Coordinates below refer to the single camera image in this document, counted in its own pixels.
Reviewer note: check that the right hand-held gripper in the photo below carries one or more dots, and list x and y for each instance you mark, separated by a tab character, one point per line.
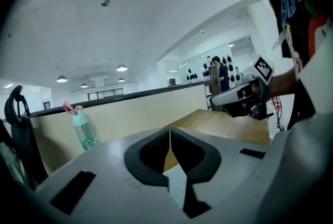
255	100

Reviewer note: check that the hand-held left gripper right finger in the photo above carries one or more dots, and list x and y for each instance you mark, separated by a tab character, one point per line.
234	178

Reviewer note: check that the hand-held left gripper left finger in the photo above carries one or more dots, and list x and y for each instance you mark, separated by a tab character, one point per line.
104	165

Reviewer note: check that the light blue towel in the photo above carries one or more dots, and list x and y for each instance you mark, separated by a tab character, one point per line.
178	189

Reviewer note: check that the person's right forearm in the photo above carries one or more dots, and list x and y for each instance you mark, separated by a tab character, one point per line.
283	82

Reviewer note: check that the group of black hanging headsets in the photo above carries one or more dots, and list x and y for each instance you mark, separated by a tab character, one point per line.
231	78

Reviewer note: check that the teal water bottle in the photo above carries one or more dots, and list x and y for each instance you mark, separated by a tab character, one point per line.
84	134

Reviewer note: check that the brown wooden table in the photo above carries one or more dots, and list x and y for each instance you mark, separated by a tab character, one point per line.
125	116

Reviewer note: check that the pendant ceiling lamp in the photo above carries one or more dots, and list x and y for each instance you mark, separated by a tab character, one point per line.
121	80
62	79
84	85
121	68

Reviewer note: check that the person's black printed t-shirt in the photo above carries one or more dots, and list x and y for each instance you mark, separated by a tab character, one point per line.
286	10

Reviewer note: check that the ceiling detector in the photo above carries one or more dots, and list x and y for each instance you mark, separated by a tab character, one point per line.
105	2

